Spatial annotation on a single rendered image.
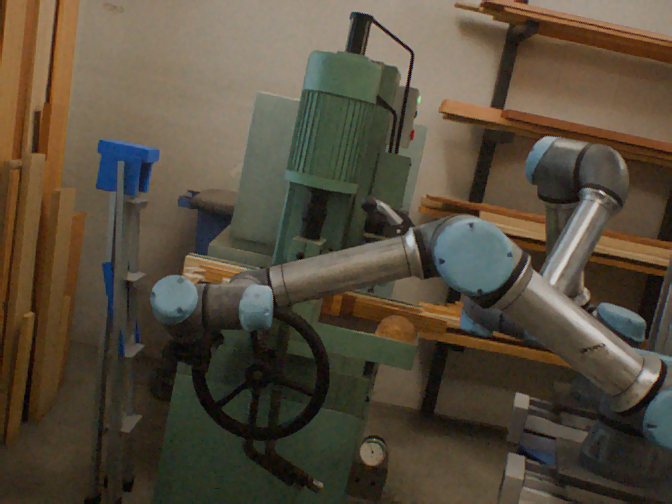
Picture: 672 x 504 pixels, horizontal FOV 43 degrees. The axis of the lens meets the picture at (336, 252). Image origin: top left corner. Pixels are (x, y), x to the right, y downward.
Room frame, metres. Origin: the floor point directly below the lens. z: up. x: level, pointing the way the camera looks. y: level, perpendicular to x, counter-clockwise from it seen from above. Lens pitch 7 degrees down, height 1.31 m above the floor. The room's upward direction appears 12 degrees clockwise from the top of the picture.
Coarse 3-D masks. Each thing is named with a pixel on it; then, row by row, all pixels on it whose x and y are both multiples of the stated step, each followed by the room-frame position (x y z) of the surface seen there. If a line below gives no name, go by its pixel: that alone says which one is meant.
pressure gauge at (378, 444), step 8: (368, 440) 1.78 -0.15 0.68; (376, 440) 1.78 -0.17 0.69; (384, 440) 1.80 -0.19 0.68; (360, 448) 1.78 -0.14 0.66; (368, 448) 1.78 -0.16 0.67; (376, 448) 1.78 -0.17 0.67; (384, 448) 1.77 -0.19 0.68; (360, 456) 1.78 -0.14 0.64; (368, 456) 1.78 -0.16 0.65; (376, 456) 1.78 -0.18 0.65; (384, 456) 1.78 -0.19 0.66; (368, 464) 1.78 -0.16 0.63; (376, 464) 1.78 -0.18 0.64
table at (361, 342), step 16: (320, 320) 1.88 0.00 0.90; (336, 320) 1.92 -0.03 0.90; (352, 320) 1.96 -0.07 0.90; (368, 320) 1.99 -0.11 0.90; (240, 336) 1.78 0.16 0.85; (272, 336) 1.77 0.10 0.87; (320, 336) 1.86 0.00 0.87; (336, 336) 1.85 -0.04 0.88; (352, 336) 1.85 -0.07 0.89; (368, 336) 1.85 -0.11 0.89; (416, 336) 1.93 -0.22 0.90; (288, 352) 1.77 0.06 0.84; (304, 352) 1.76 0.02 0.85; (336, 352) 1.85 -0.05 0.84; (352, 352) 1.85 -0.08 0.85; (368, 352) 1.85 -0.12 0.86; (384, 352) 1.84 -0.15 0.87; (400, 352) 1.84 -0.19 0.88; (416, 352) 1.90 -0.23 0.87
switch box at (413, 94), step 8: (400, 88) 2.29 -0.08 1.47; (416, 88) 2.29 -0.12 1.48; (400, 96) 2.29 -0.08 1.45; (408, 96) 2.28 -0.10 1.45; (416, 96) 2.28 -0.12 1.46; (400, 104) 2.29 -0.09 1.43; (408, 104) 2.28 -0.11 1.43; (416, 104) 2.30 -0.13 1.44; (400, 112) 2.29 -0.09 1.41; (408, 112) 2.28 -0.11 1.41; (392, 120) 2.29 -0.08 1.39; (408, 120) 2.28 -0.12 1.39; (408, 128) 2.28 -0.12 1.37; (408, 136) 2.29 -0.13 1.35; (400, 144) 2.28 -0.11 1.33; (408, 144) 2.35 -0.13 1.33
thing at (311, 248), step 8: (296, 240) 1.98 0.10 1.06; (304, 240) 1.99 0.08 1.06; (312, 240) 2.02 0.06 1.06; (320, 240) 2.06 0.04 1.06; (296, 248) 1.98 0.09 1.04; (304, 248) 1.98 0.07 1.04; (312, 248) 1.98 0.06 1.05; (320, 248) 1.99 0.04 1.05; (288, 256) 1.99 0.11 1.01; (312, 256) 1.98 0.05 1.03
